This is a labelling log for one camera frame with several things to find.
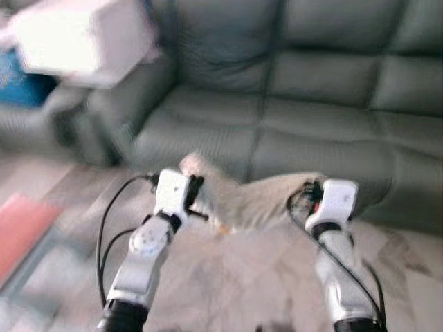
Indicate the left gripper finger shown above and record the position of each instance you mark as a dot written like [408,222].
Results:
[195,190]

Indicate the blue and beige pillow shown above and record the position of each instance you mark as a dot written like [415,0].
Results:
[256,200]

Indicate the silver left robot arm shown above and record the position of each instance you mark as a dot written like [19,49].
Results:
[142,256]

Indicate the grey green leather sofa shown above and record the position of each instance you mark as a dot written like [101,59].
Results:
[311,83]

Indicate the red mat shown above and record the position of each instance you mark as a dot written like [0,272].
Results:
[24,232]

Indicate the white box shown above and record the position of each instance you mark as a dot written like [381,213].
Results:
[83,38]

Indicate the blue cushion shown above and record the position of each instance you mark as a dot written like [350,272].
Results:
[21,83]

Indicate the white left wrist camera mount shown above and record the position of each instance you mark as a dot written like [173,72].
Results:
[172,194]

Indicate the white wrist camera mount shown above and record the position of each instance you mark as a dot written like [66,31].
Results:
[172,194]
[336,204]

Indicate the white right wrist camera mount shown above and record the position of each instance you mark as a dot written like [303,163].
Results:
[336,204]

